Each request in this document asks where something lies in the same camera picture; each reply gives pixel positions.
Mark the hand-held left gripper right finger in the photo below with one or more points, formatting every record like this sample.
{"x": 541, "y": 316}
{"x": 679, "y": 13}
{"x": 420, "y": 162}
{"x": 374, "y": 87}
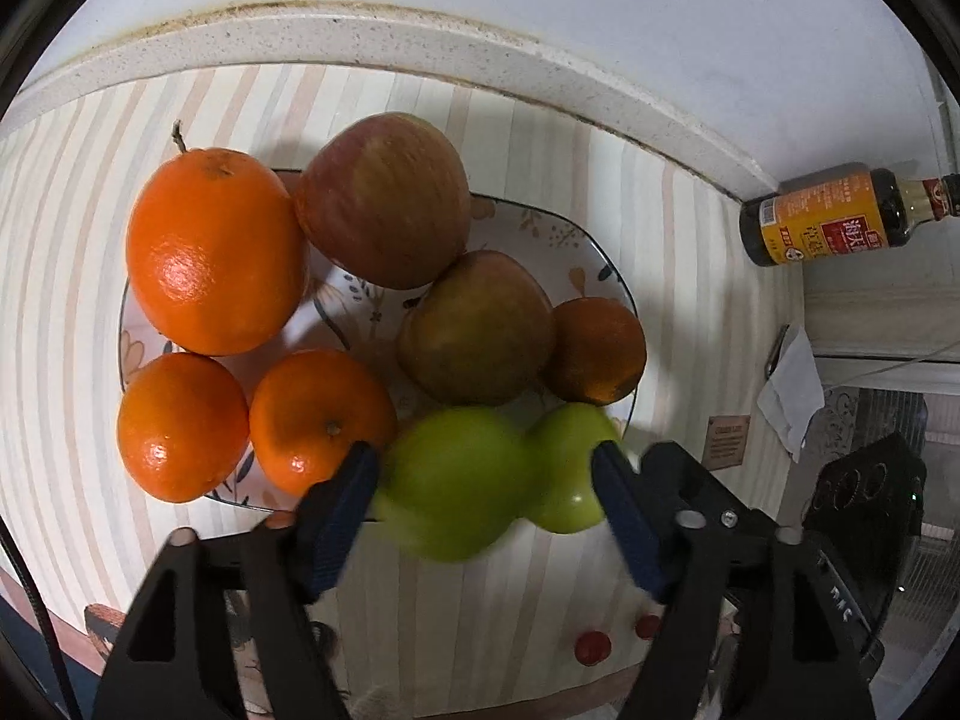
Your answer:
{"x": 626, "y": 517}

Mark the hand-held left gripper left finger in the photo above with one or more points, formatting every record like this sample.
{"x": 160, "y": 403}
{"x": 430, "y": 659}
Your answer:
{"x": 341, "y": 517}

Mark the green apple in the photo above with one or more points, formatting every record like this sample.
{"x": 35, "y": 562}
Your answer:
{"x": 574, "y": 465}
{"x": 457, "y": 487}

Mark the small orange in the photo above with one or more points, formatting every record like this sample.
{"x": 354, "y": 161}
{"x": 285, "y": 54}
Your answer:
{"x": 180, "y": 427}
{"x": 319, "y": 412}

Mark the dark brownish orange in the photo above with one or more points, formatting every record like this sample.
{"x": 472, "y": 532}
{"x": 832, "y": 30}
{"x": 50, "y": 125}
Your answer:
{"x": 596, "y": 352}

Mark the floral ceramic plate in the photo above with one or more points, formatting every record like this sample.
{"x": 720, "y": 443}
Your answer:
{"x": 352, "y": 315}

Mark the brownish green pear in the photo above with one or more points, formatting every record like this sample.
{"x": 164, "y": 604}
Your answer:
{"x": 476, "y": 330}

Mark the large orange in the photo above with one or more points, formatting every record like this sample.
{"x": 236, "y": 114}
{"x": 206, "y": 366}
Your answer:
{"x": 217, "y": 255}

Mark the red apple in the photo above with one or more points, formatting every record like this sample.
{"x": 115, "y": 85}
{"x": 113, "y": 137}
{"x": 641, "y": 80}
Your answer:
{"x": 382, "y": 199}

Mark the patterned glass door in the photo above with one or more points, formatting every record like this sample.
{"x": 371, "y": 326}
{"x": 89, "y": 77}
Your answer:
{"x": 877, "y": 409}

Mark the red cherry tomato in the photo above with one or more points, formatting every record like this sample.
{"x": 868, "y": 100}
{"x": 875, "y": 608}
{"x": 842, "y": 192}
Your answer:
{"x": 592, "y": 648}
{"x": 647, "y": 627}

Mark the small brown card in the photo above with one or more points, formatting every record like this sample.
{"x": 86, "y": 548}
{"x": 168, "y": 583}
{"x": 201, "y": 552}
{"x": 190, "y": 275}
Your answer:
{"x": 727, "y": 441}

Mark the white folded cloth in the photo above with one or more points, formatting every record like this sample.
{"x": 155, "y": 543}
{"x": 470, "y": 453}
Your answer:
{"x": 791, "y": 394}

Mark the dark sauce bottle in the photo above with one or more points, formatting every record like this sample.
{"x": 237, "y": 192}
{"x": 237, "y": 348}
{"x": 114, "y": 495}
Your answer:
{"x": 832, "y": 225}

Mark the striped cat-print tablecloth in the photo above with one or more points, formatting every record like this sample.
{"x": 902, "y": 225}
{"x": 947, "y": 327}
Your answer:
{"x": 75, "y": 240}

